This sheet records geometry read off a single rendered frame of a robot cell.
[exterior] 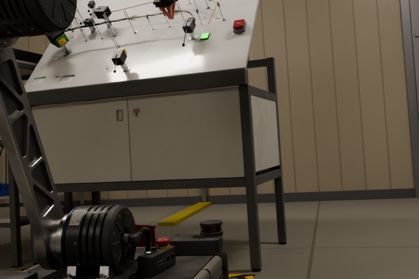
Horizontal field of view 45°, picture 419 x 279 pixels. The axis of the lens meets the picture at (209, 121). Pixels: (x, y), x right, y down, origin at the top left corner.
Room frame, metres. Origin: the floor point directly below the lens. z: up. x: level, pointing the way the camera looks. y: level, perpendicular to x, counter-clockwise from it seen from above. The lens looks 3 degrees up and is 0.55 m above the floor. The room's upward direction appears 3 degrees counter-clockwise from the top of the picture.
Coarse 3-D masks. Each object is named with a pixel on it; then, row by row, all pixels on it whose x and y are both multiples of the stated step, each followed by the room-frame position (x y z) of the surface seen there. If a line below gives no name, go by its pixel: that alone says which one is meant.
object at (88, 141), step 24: (48, 120) 2.51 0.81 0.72; (72, 120) 2.46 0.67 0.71; (96, 120) 2.41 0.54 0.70; (120, 120) 2.37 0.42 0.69; (48, 144) 2.51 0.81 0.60; (72, 144) 2.46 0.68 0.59; (96, 144) 2.41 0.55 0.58; (120, 144) 2.37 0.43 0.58; (72, 168) 2.46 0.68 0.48; (96, 168) 2.42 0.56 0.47; (120, 168) 2.37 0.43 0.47
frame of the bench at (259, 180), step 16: (240, 96) 2.17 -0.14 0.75; (272, 96) 2.61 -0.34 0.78; (256, 176) 2.21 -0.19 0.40; (272, 176) 2.49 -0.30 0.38; (96, 192) 3.07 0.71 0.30; (256, 192) 2.18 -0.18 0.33; (256, 208) 2.17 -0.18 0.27; (256, 224) 2.16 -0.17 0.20; (32, 240) 2.55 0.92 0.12; (256, 240) 2.16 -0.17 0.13; (32, 256) 2.55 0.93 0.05; (256, 256) 2.16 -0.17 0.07
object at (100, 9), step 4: (100, 8) 2.63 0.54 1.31; (104, 8) 2.62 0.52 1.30; (108, 8) 2.63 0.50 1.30; (92, 12) 2.68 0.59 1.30; (96, 12) 2.63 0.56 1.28; (100, 12) 2.61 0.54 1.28; (108, 12) 2.65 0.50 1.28; (100, 16) 2.64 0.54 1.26; (108, 16) 2.64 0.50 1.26; (104, 20) 2.67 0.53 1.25; (108, 20) 2.69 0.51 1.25; (108, 24) 2.69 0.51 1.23
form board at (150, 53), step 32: (96, 0) 2.94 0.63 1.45; (128, 0) 2.82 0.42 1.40; (192, 0) 2.61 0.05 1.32; (224, 0) 2.52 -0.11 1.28; (256, 0) 2.43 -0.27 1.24; (64, 32) 2.80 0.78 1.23; (96, 32) 2.69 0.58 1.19; (128, 32) 2.59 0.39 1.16; (160, 32) 2.50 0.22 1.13; (224, 32) 2.34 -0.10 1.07; (64, 64) 2.57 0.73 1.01; (96, 64) 2.48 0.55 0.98; (128, 64) 2.40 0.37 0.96; (160, 64) 2.32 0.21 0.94; (192, 64) 2.25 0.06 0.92; (224, 64) 2.18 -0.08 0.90
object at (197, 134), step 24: (144, 96) 2.32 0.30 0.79; (168, 96) 2.28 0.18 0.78; (192, 96) 2.24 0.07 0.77; (216, 96) 2.20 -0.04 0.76; (144, 120) 2.33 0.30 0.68; (168, 120) 2.28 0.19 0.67; (192, 120) 2.25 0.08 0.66; (216, 120) 2.21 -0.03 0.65; (240, 120) 2.17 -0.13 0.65; (144, 144) 2.33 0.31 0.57; (168, 144) 2.29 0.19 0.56; (192, 144) 2.25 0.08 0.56; (216, 144) 2.21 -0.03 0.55; (240, 144) 2.17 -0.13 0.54; (144, 168) 2.33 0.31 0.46; (168, 168) 2.29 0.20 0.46; (192, 168) 2.25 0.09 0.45; (216, 168) 2.21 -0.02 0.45; (240, 168) 2.17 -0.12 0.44
